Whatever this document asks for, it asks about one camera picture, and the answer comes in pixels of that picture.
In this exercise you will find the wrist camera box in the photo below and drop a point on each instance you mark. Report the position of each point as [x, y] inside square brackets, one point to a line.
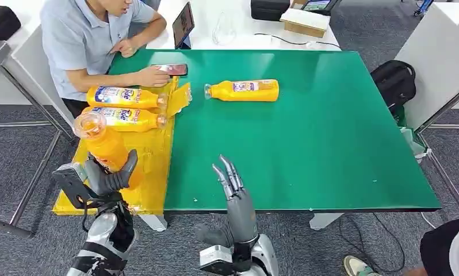
[71, 184]
[218, 261]

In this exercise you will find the smartphone with red case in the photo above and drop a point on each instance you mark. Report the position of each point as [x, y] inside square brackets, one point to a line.
[178, 69]

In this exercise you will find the white side table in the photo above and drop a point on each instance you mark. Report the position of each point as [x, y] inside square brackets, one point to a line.
[437, 63]

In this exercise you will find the orange drink bottle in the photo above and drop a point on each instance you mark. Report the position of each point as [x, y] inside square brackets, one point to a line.
[248, 93]
[126, 120]
[122, 97]
[105, 146]

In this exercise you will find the black seat cushion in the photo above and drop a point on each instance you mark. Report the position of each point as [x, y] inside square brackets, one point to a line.
[1, 22]

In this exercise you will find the white table foot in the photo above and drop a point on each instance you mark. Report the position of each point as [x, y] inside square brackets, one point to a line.
[324, 220]
[155, 223]

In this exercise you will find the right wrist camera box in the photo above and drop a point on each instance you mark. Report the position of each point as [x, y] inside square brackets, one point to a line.
[218, 261]

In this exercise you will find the standing person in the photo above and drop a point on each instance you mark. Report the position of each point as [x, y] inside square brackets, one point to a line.
[443, 247]

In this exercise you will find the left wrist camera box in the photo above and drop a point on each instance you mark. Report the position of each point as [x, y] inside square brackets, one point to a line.
[71, 184]

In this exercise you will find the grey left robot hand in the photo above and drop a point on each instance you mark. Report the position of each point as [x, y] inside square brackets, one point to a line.
[107, 183]

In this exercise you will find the green table mat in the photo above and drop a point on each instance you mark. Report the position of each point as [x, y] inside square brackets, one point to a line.
[309, 133]

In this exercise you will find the cardboard box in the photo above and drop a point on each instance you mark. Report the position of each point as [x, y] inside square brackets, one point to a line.
[305, 22]

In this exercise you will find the green and white bag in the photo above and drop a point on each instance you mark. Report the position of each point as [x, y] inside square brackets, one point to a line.
[410, 139]

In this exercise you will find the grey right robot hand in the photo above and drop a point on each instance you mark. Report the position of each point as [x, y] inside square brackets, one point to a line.
[241, 217]

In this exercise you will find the black case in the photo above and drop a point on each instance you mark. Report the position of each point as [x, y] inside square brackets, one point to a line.
[269, 9]

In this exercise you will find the black standing tablet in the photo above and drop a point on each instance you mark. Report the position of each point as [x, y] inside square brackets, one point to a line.
[183, 24]

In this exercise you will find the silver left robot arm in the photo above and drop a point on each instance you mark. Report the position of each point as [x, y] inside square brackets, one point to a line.
[103, 240]

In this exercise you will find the blue stand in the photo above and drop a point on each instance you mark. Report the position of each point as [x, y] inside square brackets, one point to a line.
[424, 7]

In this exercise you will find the black backpack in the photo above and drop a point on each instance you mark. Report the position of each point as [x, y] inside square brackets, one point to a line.
[393, 84]

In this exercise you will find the black screen terminal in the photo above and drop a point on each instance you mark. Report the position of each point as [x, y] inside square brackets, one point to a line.
[319, 5]

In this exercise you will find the yellow plastic sheet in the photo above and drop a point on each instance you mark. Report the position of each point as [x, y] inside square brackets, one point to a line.
[153, 160]

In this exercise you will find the white desk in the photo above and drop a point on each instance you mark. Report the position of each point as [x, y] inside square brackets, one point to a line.
[244, 30]

